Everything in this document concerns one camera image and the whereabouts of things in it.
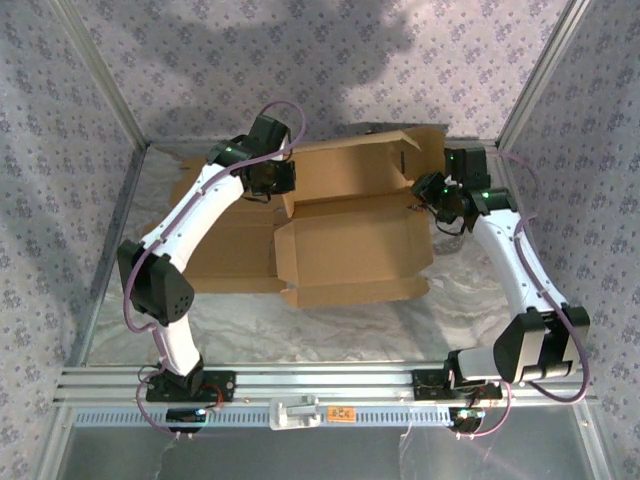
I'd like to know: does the white plastic clamp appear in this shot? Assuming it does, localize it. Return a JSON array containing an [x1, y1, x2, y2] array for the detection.
[[268, 394, 321, 431]]

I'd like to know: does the aluminium grooved mounting rail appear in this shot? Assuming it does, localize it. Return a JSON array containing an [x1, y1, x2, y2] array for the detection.
[[53, 363, 600, 404]]

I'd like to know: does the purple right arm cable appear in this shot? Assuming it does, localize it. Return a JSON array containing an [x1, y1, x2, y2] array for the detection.
[[457, 152, 591, 442]]

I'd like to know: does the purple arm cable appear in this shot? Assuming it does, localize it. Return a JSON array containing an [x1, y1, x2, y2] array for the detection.
[[457, 152, 591, 442], [122, 101, 307, 442]]

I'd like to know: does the aluminium corner post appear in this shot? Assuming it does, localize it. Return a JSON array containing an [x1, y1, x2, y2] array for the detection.
[[496, 0, 595, 149], [49, 0, 151, 149]]

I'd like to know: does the grey slotted cable duct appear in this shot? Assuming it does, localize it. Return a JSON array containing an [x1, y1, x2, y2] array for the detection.
[[73, 404, 454, 429]]

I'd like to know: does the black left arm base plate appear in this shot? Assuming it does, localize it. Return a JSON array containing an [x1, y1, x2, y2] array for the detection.
[[144, 368, 238, 404]]

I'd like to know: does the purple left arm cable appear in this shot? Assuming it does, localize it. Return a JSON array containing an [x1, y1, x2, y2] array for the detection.
[[122, 101, 307, 442]]

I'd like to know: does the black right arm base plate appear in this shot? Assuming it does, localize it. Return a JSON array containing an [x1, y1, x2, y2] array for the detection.
[[412, 368, 504, 402]]

